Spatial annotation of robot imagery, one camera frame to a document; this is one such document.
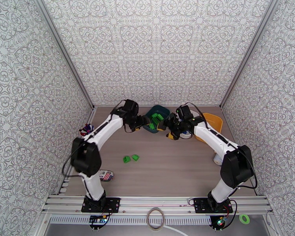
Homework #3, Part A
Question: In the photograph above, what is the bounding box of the white plastic container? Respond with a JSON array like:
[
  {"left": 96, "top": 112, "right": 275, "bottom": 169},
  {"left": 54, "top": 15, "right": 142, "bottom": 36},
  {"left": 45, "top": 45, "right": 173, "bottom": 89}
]
[{"left": 179, "top": 110, "right": 198, "bottom": 140}]

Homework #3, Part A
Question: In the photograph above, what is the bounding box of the left black wrist camera box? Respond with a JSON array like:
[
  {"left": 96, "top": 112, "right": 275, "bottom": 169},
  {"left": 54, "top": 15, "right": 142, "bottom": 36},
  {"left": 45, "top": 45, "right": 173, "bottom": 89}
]
[{"left": 123, "top": 99, "right": 139, "bottom": 117}]

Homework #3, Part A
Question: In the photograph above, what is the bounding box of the aluminium corner post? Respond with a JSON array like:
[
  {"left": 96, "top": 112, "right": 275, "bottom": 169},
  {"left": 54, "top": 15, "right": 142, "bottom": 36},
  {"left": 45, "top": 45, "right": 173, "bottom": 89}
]
[
  {"left": 219, "top": 0, "right": 279, "bottom": 109},
  {"left": 32, "top": 0, "right": 96, "bottom": 109}
]

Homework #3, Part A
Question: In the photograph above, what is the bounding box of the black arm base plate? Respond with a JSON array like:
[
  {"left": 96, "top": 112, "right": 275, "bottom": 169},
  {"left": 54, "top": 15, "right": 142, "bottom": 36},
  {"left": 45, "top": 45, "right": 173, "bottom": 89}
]
[
  {"left": 194, "top": 197, "right": 234, "bottom": 214},
  {"left": 81, "top": 197, "right": 121, "bottom": 214}
]

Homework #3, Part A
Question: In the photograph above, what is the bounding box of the white tube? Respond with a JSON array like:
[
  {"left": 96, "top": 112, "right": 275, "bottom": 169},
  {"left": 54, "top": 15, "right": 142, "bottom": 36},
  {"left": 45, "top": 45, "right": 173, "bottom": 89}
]
[{"left": 162, "top": 226, "right": 188, "bottom": 236}]

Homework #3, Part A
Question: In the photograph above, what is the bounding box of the white grey tape dispenser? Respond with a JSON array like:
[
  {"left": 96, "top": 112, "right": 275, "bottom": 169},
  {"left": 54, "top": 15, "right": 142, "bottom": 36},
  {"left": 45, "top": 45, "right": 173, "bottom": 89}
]
[{"left": 212, "top": 150, "right": 224, "bottom": 166}]

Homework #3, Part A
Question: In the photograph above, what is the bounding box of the right black wrist camera box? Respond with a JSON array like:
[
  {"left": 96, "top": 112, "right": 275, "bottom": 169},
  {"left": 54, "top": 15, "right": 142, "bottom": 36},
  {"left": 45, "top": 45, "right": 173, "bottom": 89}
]
[{"left": 178, "top": 105, "right": 194, "bottom": 120}]

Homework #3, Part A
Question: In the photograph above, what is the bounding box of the yellow plastic container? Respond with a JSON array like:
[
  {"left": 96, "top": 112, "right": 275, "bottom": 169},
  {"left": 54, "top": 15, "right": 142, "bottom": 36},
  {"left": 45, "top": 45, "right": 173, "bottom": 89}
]
[{"left": 194, "top": 112, "right": 223, "bottom": 144}]

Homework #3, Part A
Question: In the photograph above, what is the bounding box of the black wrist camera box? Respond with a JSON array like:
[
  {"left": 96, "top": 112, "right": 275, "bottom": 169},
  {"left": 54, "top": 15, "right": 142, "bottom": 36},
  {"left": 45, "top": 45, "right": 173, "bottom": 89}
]
[
  {"left": 178, "top": 105, "right": 194, "bottom": 120},
  {"left": 123, "top": 99, "right": 139, "bottom": 117}
]

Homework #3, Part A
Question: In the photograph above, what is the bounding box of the slotted white cable duct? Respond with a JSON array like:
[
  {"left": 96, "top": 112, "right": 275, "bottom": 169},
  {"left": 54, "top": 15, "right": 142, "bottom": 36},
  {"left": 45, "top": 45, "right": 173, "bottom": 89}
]
[{"left": 49, "top": 216, "right": 212, "bottom": 225}]

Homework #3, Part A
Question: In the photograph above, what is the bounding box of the grey coiled cable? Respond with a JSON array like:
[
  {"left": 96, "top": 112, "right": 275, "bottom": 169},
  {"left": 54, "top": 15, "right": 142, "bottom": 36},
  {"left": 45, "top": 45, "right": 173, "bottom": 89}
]
[{"left": 146, "top": 207, "right": 166, "bottom": 230}]

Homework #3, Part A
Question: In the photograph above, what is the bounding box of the flag print pouch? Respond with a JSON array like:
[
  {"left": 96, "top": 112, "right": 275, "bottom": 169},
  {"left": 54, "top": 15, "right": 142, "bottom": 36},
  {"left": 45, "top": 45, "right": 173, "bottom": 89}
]
[{"left": 98, "top": 170, "right": 114, "bottom": 182}]

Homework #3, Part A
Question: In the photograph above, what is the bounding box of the aluminium front rail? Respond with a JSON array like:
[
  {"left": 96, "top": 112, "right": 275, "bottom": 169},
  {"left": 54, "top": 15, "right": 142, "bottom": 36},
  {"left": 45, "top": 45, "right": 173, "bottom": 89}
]
[{"left": 42, "top": 195, "right": 273, "bottom": 217}]

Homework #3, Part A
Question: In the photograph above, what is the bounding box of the teal plastic container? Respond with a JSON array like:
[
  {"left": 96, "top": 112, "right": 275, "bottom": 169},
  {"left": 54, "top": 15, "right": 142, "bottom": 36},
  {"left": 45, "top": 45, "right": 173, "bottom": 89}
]
[{"left": 142, "top": 105, "right": 171, "bottom": 134}]

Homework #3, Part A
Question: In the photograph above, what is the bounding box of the red black wire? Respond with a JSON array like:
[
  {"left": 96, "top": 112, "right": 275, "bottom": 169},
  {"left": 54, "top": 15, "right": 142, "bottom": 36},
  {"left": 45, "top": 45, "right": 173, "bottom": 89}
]
[{"left": 225, "top": 199, "right": 238, "bottom": 230}]

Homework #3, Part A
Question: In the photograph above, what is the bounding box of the black board wire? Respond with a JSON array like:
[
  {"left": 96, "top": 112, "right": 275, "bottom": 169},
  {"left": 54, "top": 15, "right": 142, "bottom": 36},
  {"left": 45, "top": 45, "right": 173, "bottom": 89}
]
[{"left": 103, "top": 211, "right": 114, "bottom": 227}]

